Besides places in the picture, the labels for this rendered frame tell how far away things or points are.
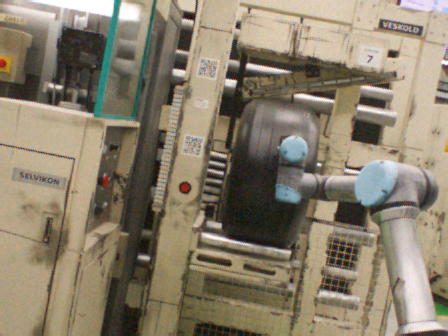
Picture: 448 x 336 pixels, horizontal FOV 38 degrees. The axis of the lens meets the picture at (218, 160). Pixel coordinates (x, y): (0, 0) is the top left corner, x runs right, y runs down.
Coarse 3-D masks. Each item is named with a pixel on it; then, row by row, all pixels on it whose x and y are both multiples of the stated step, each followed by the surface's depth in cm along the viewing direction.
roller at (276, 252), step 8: (208, 232) 238; (200, 240) 237; (208, 240) 236; (216, 240) 236; (224, 240) 236; (232, 240) 236; (240, 240) 236; (248, 240) 237; (232, 248) 236; (240, 248) 236; (248, 248) 235; (256, 248) 235; (264, 248) 235; (272, 248) 236; (280, 248) 236; (288, 248) 237; (264, 256) 237; (272, 256) 236; (280, 256) 235; (288, 256) 235
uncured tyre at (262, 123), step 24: (240, 120) 239; (264, 120) 229; (288, 120) 230; (312, 120) 233; (240, 144) 227; (264, 144) 224; (312, 144) 227; (240, 168) 224; (264, 168) 222; (312, 168) 225; (240, 192) 224; (264, 192) 223; (240, 216) 228; (264, 216) 226; (288, 216) 225; (264, 240) 236; (288, 240) 234
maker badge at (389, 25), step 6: (378, 24) 293; (384, 24) 293; (390, 24) 293; (396, 24) 293; (402, 24) 293; (408, 24) 293; (390, 30) 293; (396, 30) 293; (402, 30) 293; (408, 30) 293; (414, 30) 293; (420, 30) 293; (420, 36) 293
